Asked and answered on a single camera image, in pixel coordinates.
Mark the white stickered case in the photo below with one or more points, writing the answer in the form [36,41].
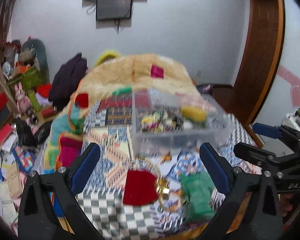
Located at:
[292,120]

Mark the small dark wall screen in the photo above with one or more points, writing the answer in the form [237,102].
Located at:
[113,10]

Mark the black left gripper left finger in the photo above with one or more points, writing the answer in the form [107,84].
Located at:
[37,218]

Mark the red velvet pouch gold bow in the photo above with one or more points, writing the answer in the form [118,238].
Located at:
[143,188]

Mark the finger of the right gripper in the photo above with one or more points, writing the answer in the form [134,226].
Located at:
[267,131]
[255,156]

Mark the green knitted cloth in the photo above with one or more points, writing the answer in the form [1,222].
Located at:
[197,189]

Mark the person's right hand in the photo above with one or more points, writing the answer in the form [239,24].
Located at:
[286,206]

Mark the brown wooden door frame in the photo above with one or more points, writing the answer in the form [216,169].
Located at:
[260,60]

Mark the beige plush blanket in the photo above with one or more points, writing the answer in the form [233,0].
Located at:
[138,72]

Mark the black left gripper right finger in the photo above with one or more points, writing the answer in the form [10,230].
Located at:
[262,218]

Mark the pink bunny toy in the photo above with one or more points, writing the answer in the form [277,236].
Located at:
[24,104]

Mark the clear plastic storage bin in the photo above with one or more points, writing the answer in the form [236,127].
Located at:
[215,129]

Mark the patterned colourful bedsheet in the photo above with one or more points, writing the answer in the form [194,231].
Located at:
[109,124]

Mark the green teal plush toy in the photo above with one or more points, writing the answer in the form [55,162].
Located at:
[33,51]

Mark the yellow green sponge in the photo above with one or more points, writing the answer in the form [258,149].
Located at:
[193,113]

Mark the floral fabric scrunchie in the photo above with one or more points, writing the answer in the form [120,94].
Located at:
[162,121]

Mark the dark purple garment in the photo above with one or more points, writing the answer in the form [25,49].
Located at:
[66,81]

